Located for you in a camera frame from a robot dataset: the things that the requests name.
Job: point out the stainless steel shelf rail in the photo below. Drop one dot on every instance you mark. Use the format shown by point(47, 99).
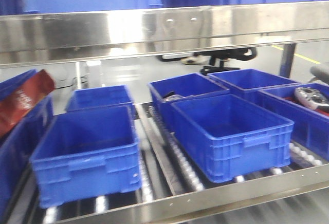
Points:
point(37, 39)

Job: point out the grey game controller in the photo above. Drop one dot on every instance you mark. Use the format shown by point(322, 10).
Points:
point(311, 98)

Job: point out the black office chair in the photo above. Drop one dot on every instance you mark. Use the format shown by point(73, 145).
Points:
point(213, 61)

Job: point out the red foil bag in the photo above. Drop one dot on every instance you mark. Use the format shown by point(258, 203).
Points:
point(20, 94)

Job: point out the blue bin far left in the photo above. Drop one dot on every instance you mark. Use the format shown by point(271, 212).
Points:
point(18, 145)

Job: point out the blue bin back centre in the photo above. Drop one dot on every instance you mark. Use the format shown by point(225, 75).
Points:
point(186, 87)

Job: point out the blue bin back right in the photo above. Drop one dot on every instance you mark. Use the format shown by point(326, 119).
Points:
point(245, 82)

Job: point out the blue bin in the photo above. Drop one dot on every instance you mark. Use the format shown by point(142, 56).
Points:
point(101, 97)
point(245, 82)
point(186, 87)
point(18, 145)
point(311, 126)
point(85, 154)
point(227, 136)

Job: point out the blue bin far right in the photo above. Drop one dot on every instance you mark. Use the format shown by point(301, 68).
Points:
point(311, 126)

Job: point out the blue bin back left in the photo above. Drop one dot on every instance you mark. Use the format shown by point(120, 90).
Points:
point(101, 97)

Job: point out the blue bin front centre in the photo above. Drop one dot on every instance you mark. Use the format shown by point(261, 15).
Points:
point(227, 136)

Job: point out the roller conveyor track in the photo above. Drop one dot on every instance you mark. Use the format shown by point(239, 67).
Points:
point(180, 158)

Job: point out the blue bin front left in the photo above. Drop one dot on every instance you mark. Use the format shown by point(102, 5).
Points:
point(85, 154)

